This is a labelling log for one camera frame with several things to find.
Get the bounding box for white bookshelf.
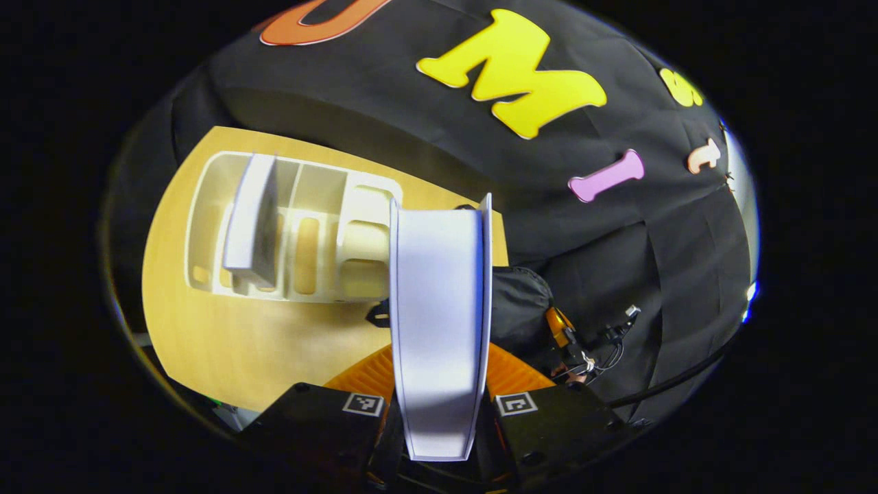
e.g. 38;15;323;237
185;151;404;303

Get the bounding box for white book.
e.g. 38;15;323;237
389;193;493;462
223;154;278;289

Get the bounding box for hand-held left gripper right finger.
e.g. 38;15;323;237
473;342;639;493

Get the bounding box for black cable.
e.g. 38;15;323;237
607;328;747;409

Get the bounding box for black backdrop cloth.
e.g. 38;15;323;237
110;0;759;426

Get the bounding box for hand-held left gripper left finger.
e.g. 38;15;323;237
237;343;405;494

